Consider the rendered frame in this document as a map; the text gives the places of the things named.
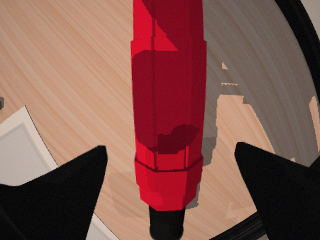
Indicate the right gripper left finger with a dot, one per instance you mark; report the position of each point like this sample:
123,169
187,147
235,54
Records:
58,205

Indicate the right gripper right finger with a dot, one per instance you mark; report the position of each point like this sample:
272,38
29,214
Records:
286,194

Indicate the clear plastic box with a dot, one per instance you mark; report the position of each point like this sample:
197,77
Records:
21,161

